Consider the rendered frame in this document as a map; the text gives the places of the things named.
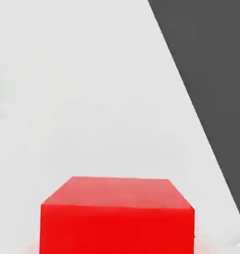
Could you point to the small red cube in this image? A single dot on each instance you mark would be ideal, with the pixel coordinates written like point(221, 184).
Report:
point(117, 224)

